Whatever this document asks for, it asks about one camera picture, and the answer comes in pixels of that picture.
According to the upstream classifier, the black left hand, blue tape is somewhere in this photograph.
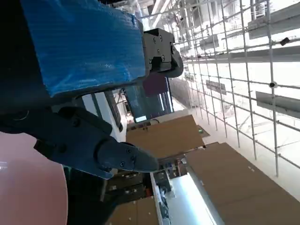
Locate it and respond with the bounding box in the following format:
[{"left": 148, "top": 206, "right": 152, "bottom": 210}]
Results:
[{"left": 0, "top": 0, "right": 185, "bottom": 180}]

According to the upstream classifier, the pink bowl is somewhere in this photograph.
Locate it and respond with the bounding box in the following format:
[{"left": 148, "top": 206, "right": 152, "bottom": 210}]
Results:
[{"left": 0, "top": 131, "right": 68, "bottom": 225}]

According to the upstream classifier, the grey ceiling light fixture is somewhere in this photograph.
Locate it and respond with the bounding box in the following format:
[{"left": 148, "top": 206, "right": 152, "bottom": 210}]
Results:
[{"left": 255, "top": 91, "right": 300, "bottom": 119}]

